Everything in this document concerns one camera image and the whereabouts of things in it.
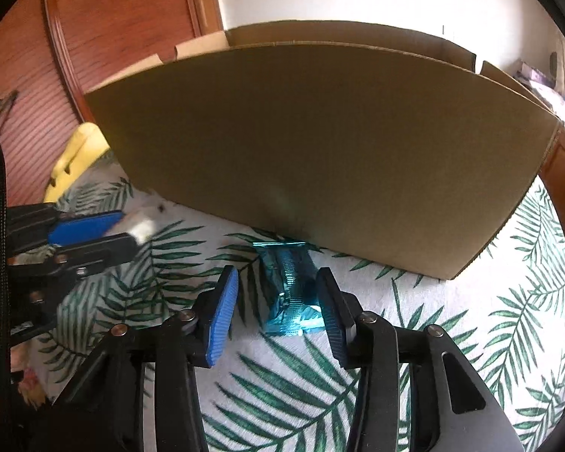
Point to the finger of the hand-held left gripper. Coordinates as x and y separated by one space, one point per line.
103 249
84 228

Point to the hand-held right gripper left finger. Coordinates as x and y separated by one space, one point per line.
221 320

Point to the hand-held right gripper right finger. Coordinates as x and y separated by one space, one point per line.
333 320

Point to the small white packet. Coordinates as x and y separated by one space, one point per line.
141 228

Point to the teal foil snack packet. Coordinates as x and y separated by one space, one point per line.
289 287

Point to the brown cardboard box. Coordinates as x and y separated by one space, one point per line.
310 150

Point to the yellow plastic object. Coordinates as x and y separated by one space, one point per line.
75 160

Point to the leaf print bed sheet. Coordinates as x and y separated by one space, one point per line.
287 386

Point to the wooden wardrobe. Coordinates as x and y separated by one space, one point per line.
99 33

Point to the pile of printed bags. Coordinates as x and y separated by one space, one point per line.
555 99

